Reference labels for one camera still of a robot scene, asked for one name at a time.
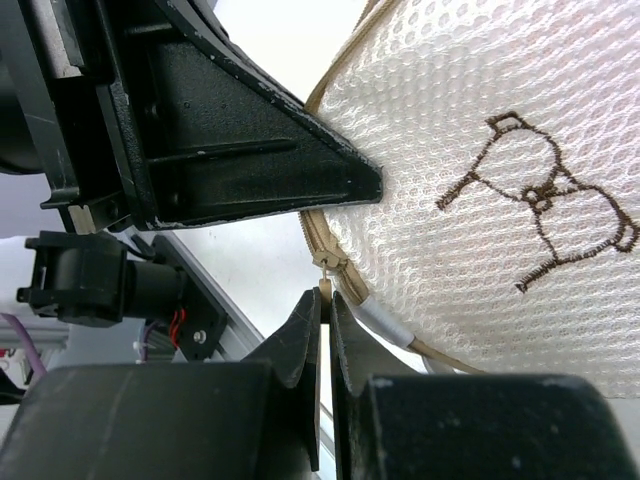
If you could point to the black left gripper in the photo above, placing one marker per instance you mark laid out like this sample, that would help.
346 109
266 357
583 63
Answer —
84 103

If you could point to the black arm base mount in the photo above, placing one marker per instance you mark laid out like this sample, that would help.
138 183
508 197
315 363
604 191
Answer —
97 281

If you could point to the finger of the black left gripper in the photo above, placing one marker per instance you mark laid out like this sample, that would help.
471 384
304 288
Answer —
205 136

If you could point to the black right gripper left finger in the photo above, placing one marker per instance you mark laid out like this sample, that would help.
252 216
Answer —
256 418

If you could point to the white mesh laundry bag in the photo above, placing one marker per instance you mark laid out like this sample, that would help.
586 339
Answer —
507 133

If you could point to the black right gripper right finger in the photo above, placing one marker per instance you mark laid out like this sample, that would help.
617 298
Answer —
391 422

